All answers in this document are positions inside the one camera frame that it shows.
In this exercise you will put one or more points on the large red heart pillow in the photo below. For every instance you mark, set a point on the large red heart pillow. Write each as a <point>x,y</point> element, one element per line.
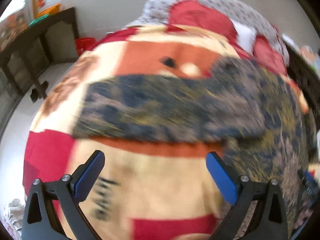
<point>192,13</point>

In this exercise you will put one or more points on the small red heart pillow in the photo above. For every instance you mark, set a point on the small red heart pillow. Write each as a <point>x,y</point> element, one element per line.
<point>268,57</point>

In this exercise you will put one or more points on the white square pillow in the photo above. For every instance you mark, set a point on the white square pillow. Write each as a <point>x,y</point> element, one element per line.
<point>246,36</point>

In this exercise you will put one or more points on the brown blue floral garment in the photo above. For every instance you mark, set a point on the brown blue floral garment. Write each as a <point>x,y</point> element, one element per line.
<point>254,111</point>

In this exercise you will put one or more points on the orange red cream blanket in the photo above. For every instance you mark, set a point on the orange red cream blanket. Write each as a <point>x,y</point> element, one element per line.
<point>146,190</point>

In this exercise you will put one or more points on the dark carved wooden cabinet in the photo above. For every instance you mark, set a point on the dark carved wooden cabinet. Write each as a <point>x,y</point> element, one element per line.
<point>306,79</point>

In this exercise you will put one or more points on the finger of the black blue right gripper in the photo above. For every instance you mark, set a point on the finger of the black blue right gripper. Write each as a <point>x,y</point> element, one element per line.
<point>310,186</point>

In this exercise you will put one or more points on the floral grey headboard cushion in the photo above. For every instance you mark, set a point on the floral grey headboard cushion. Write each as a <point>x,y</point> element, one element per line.
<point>157,12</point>

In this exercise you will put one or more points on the red box on floor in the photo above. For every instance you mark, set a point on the red box on floor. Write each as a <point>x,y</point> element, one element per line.
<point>83,43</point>

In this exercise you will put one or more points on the orange basket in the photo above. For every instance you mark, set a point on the orange basket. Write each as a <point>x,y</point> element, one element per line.
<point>50,11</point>

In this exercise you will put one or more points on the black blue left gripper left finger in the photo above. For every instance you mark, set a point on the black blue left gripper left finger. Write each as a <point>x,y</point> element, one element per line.
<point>40,220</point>

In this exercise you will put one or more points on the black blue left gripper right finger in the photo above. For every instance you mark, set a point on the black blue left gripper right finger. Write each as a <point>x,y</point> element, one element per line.
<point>269,217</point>

